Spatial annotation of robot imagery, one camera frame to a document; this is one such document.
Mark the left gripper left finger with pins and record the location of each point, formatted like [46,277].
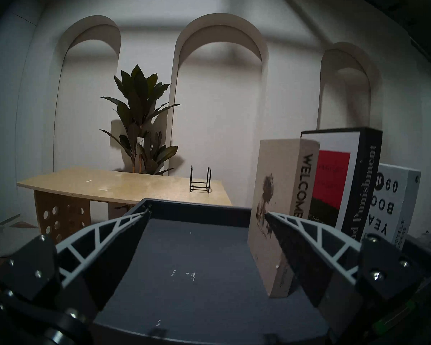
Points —
[93,254]

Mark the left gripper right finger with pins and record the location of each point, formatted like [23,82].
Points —
[327,261]

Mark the black Crime and Punishment book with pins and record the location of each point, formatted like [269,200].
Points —
[362,175]

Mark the white Design Hotels yearbook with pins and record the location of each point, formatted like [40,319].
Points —
[395,197]

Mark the beige Welcome book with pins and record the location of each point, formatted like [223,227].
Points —
[273,175]

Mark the light wooden table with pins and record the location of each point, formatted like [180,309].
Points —
[122,186]

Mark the dark grey utility cart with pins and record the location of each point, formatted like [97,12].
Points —
[186,258]

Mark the large leafy potted plant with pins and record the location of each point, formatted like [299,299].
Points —
[140,103]

